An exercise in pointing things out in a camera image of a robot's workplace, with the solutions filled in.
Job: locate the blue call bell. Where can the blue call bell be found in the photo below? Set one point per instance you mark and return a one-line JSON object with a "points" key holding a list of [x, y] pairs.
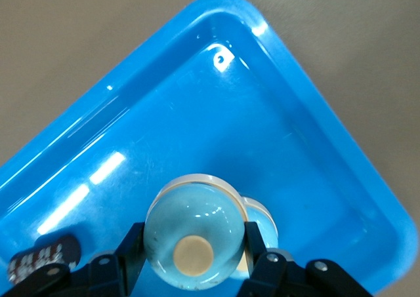
{"points": [[262, 221], [183, 218]]}

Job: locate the blue plastic tray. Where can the blue plastic tray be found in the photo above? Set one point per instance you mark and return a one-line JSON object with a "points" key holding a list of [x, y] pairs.
{"points": [[210, 130]]}

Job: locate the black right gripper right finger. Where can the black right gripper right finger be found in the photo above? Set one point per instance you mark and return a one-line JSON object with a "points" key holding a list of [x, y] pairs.
{"points": [[279, 277]]}

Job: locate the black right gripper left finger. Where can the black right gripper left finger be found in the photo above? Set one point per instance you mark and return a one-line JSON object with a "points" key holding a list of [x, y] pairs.
{"points": [[108, 274]]}

